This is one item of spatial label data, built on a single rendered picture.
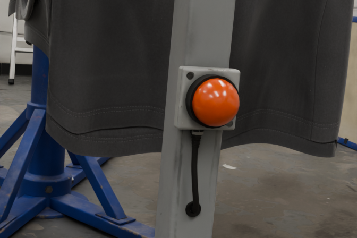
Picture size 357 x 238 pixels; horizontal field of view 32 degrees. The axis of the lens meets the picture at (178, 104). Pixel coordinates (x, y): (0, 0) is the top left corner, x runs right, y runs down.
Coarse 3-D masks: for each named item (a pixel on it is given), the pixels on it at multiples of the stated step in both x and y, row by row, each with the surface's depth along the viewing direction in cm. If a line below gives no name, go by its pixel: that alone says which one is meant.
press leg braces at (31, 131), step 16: (16, 128) 221; (32, 128) 199; (0, 144) 228; (32, 144) 196; (16, 160) 192; (80, 160) 200; (96, 160) 201; (16, 176) 188; (96, 176) 196; (0, 192) 185; (16, 192) 188; (96, 192) 196; (112, 192) 196; (0, 208) 181; (112, 208) 192; (0, 224) 179
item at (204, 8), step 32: (192, 0) 49; (224, 0) 50; (192, 32) 49; (224, 32) 50; (192, 64) 50; (224, 64) 51; (192, 128) 50; (224, 128) 51; (160, 192) 54; (160, 224) 54; (192, 224) 52
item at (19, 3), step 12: (12, 0) 116; (24, 0) 87; (36, 0) 79; (12, 12) 116; (24, 12) 82; (36, 12) 80; (24, 24) 84; (36, 24) 81; (24, 36) 84; (36, 36) 81; (48, 36) 80; (48, 48) 80
